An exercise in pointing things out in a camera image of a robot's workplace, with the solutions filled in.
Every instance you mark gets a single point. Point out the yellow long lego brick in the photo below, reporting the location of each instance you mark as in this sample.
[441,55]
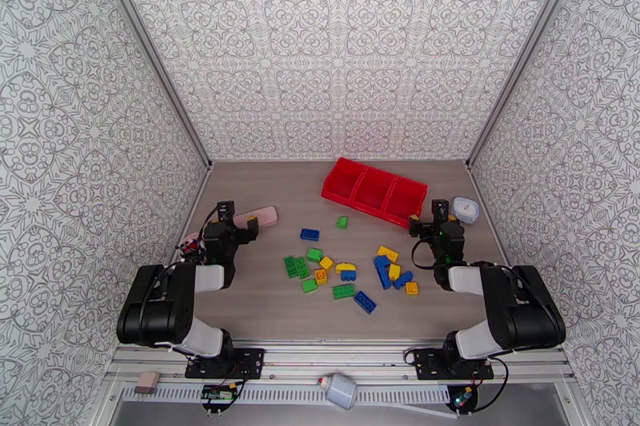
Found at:
[388,254]

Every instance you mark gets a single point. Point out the yellow small lego brick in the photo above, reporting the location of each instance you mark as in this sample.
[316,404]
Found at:
[320,277]
[326,263]
[412,288]
[394,271]

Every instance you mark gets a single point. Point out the blue long lego brick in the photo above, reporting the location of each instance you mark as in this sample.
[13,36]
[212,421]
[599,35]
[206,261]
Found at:
[365,302]
[384,281]
[310,235]

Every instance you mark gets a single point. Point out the green long lego brick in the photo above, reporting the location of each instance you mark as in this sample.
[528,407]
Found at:
[302,267]
[344,291]
[290,267]

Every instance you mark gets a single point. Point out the red three-compartment bin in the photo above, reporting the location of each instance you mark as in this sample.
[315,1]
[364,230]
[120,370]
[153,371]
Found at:
[372,190]

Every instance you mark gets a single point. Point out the green small lego brick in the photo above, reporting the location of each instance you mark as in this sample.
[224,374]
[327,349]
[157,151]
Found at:
[342,222]
[309,285]
[314,255]

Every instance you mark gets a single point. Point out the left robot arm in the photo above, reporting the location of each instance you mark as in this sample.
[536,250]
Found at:
[155,309]

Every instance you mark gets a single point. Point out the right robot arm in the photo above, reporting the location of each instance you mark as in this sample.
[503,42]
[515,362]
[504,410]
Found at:
[520,314]

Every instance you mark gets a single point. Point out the pink pen cup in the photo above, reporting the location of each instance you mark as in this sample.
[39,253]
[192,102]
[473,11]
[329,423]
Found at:
[192,237]

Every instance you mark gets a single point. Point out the red white pen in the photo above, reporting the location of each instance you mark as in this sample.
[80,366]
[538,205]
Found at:
[190,245]

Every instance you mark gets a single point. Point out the white blue small container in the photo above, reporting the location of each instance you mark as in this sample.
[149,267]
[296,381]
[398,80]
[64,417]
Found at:
[466,210]

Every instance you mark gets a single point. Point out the pink pencil case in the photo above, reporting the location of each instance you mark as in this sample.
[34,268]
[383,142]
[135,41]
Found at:
[262,217]

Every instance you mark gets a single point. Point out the yellow arched lego brick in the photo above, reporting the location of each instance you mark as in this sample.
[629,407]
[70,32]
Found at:
[346,267]

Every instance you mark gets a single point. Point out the pink eraser block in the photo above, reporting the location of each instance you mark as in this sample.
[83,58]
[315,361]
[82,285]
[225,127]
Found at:
[147,382]

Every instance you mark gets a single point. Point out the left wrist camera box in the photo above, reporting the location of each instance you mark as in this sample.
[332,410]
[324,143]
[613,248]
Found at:
[230,214]

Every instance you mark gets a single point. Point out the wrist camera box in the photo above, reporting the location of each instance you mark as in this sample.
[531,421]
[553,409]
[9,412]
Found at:
[230,214]
[436,211]

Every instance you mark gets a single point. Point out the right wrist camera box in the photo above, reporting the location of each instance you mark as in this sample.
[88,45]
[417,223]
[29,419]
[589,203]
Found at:
[436,211]

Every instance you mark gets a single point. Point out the aluminium table edge rail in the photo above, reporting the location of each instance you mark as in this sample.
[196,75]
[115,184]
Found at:
[197,200]
[485,200]

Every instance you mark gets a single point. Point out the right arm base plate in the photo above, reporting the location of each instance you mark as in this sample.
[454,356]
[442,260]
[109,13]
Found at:
[430,364]

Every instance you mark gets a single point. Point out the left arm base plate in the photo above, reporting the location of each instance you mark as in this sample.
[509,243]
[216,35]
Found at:
[250,362]

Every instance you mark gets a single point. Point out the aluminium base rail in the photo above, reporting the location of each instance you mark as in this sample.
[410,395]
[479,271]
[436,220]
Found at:
[340,357]

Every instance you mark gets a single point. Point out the aluminium frame post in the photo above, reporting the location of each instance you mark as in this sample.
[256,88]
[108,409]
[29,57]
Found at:
[152,50]
[523,50]

